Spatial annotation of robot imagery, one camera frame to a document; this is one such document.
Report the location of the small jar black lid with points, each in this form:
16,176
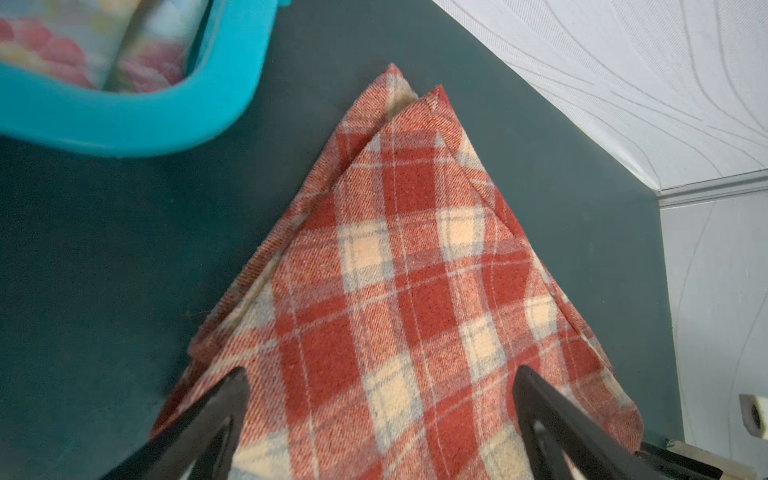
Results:
754,415

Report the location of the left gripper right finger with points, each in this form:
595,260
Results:
557,435

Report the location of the teal plastic basket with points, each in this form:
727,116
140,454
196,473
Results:
228,67

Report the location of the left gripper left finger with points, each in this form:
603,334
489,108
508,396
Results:
200,443

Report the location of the floral yellow skirt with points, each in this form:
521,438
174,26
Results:
125,46

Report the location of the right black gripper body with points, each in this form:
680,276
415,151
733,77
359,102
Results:
679,460

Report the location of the red plaid skirt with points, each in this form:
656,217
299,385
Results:
382,320

